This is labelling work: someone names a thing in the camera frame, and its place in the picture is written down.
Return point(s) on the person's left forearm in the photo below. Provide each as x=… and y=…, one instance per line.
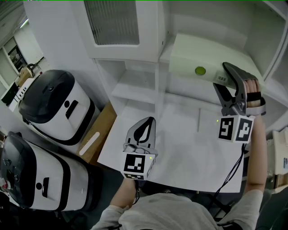
x=123, y=193

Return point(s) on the black chair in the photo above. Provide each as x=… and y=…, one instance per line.
x=33, y=68

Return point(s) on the white and black robot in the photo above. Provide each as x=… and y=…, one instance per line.
x=76, y=121
x=56, y=179

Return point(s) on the person's right forearm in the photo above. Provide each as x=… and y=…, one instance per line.
x=256, y=157

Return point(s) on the brown cardboard box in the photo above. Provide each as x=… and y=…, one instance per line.
x=101, y=130

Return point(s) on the small blue item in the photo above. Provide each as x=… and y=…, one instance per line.
x=286, y=162

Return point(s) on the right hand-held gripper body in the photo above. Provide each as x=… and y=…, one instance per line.
x=244, y=130

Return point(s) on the person's grey shirt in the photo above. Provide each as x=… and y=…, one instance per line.
x=168, y=215

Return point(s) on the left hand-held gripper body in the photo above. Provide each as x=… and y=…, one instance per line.
x=133, y=165

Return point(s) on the white desk with hutch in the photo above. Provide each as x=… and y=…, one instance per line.
x=139, y=74

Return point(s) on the person's right hand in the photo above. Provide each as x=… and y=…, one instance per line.
x=252, y=86

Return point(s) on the white table top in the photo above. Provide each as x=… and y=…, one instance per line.
x=184, y=146

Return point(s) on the pale green box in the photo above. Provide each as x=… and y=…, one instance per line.
x=191, y=54

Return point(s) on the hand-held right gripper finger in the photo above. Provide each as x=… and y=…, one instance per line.
x=239, y=76
x=223, y=96

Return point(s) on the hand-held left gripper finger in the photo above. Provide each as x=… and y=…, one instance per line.
x=130, y=133
x=153, y=134

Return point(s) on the clear plastic bottle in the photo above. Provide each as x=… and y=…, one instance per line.
x=5, y=186

